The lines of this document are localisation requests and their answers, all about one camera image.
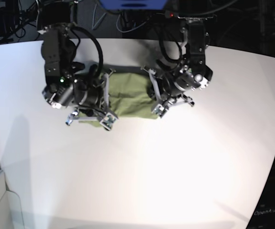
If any blue box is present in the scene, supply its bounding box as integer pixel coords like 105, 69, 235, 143
100, 0, 167, 10

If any black power strip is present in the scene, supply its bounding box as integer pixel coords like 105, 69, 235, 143
164, 10, 178, 19

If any white cabinet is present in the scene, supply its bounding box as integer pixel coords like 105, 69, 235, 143
0, 170, 25, 229

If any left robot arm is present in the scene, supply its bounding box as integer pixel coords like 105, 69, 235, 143
142, 0, 213, 118

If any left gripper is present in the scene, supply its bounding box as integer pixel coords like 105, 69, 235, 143
141, 66, 195, 118

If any green T-shirt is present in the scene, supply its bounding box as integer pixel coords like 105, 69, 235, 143
77, 71, 159, 131

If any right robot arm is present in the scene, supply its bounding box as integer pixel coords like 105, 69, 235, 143
36, 0, 118, 131

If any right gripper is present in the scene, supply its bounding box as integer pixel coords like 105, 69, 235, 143
65, 69, 118, 131

